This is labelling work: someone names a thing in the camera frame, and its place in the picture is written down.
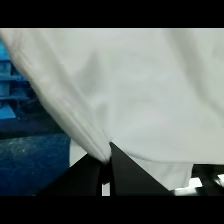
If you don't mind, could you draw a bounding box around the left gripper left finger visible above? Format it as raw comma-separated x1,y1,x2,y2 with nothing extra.
35,153,103,197

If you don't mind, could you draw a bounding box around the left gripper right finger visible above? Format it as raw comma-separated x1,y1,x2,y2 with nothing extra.
109,141,174,197

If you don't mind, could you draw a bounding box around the white garment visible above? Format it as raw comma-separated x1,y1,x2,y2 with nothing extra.
0,28,224,192

